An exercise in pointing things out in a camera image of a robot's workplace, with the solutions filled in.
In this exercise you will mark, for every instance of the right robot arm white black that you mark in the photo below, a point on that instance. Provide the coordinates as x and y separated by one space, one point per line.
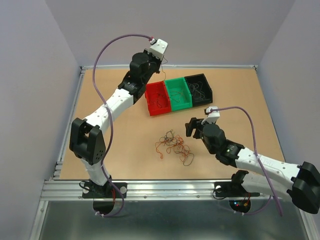
258 174

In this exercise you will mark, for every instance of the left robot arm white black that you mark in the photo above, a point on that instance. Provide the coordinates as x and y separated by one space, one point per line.
87 135

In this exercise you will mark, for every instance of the aluminium mounting rail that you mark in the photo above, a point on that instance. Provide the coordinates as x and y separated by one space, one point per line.
138 190

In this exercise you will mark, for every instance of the red plastic bin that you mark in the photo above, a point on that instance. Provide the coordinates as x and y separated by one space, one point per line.
158 101

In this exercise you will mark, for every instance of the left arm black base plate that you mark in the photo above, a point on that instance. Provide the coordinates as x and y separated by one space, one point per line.
91 190

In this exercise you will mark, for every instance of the green plastic bin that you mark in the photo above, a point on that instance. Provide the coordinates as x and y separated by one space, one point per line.
179 94

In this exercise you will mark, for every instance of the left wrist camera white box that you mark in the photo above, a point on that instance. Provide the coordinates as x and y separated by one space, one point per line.
158 48

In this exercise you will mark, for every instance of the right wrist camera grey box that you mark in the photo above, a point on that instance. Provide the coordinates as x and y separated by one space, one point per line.
212 115

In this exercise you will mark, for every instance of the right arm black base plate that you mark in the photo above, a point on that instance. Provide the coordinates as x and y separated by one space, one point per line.
228 189

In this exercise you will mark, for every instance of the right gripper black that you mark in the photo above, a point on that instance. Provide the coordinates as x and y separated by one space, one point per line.
194 123

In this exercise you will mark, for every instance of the black plastic bin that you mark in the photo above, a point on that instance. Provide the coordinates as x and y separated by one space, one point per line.
200 90

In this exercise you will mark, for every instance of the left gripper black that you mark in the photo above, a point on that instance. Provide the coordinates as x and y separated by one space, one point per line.
157 60

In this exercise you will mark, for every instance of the aluminium table edge frame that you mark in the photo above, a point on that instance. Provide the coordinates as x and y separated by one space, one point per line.
133 154

